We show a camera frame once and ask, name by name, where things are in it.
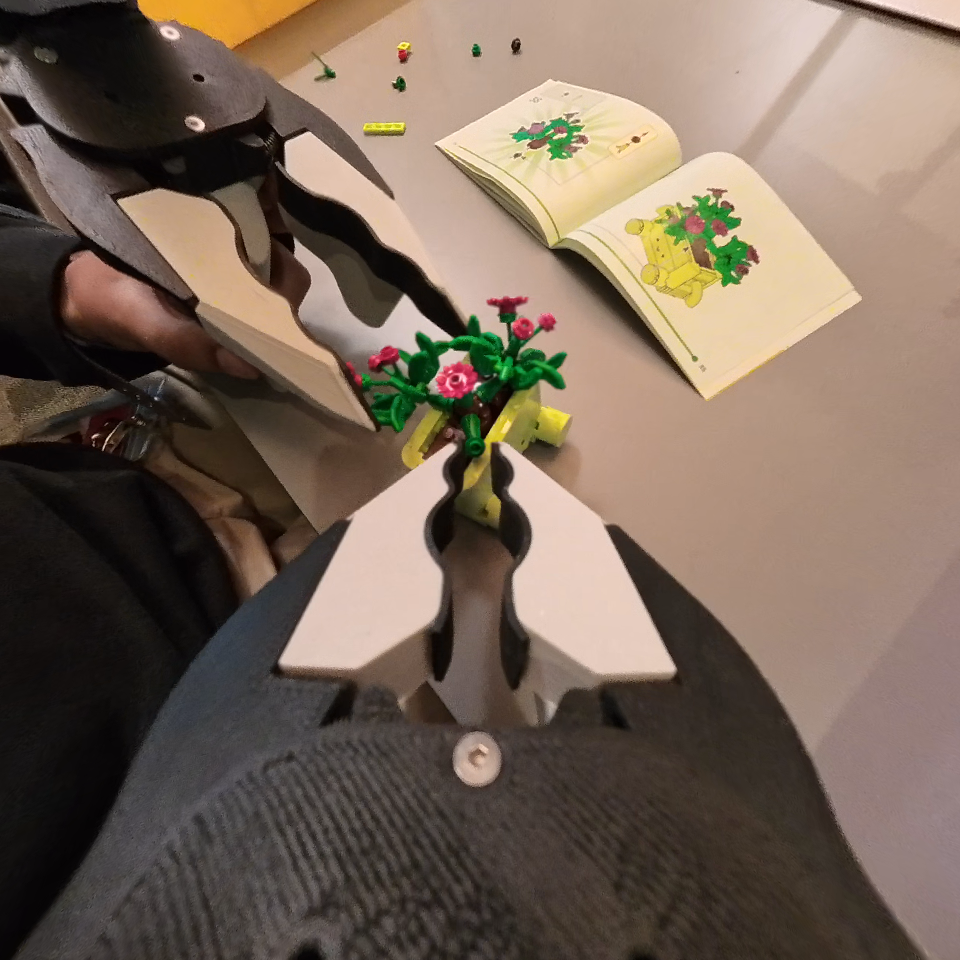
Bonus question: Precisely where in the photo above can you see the instruction booklet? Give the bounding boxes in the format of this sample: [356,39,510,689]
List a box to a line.
[435,78,862,400]

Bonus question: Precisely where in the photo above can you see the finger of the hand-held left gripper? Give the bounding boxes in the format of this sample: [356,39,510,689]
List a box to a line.
[276,129,472,339]
[116,187,378,434]

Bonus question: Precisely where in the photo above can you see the yellow brick flower planter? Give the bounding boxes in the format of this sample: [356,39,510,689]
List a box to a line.
[346,294,575,526]

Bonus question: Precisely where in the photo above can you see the person's left forearm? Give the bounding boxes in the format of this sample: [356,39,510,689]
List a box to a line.
[0,202,80,369]

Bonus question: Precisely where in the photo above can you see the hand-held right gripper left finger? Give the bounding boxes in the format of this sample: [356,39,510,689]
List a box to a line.
[277,442,465,706]

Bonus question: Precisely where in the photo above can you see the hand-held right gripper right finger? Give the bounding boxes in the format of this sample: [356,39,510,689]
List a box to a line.
[489,442,678,720]

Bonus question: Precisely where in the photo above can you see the person's left hand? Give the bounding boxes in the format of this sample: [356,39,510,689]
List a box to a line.
[58,176,315,380]

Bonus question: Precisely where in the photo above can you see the scattered small toy bricks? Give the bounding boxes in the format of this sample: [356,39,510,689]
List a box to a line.
[309,36,525,94]

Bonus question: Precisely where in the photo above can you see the yellow plastic bin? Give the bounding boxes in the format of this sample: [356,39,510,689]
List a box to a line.
[137,0,320,48]

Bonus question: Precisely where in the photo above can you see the clear plastic parts bag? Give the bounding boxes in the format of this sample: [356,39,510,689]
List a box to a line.
[71,375,215,462]

